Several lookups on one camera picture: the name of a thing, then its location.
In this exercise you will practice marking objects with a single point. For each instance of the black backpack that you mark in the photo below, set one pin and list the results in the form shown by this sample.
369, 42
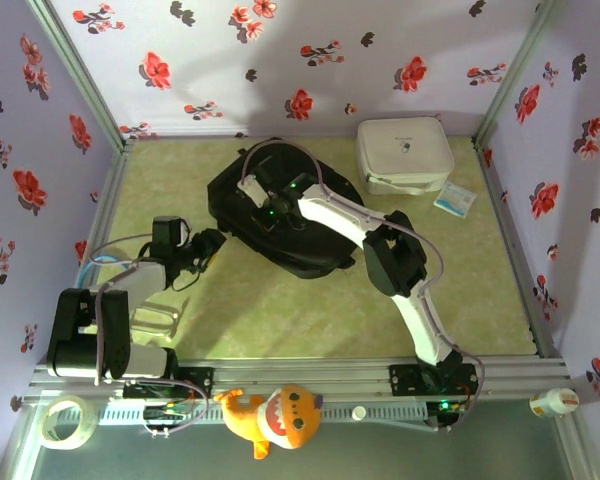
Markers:
325, 240

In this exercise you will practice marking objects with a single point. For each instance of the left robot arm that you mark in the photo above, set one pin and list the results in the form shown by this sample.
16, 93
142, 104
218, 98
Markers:
80, 330

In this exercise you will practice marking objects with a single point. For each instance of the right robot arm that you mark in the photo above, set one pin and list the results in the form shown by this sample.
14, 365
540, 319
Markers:
330, 215

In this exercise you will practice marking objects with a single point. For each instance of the clear plastic stand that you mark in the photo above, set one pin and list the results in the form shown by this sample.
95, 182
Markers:
172, 320

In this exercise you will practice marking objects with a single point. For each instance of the white zip case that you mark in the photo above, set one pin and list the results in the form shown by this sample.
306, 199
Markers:
405, 150

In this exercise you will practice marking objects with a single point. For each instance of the small controller board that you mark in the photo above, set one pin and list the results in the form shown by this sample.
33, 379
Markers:
167, 411
447, 409

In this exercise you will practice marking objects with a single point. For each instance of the white and blue packet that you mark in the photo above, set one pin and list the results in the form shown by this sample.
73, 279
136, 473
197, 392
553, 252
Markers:
455, 199

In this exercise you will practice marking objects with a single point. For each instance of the orange shark plush toy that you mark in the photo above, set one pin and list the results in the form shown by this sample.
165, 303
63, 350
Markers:
280, 417

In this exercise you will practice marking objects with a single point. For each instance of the clear tape roll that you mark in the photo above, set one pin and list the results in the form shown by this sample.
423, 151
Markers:
87, 417

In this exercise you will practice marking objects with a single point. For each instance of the small white round cap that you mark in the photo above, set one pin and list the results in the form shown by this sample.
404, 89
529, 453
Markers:
359, 413

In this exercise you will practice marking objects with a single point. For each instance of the white bottle orange label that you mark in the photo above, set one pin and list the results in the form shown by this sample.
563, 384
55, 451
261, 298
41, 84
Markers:
552, 401

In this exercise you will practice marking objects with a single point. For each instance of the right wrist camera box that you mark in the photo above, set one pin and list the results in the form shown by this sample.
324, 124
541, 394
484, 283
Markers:
252, 189

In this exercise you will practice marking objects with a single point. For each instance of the aluminium side rail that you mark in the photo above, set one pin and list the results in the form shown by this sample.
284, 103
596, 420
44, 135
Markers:
500, 210
111, 190

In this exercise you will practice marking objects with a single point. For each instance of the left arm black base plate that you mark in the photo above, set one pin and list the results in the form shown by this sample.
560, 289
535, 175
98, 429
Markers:
195, 380

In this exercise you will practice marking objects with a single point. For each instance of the long aluminium base rail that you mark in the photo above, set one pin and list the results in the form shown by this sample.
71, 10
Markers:
305, 372

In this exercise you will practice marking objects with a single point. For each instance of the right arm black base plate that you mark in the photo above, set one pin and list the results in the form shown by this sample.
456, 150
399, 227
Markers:
405, 380

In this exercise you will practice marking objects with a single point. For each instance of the aluminium corner post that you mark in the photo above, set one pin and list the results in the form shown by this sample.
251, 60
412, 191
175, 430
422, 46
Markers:
77, 70
515, 75

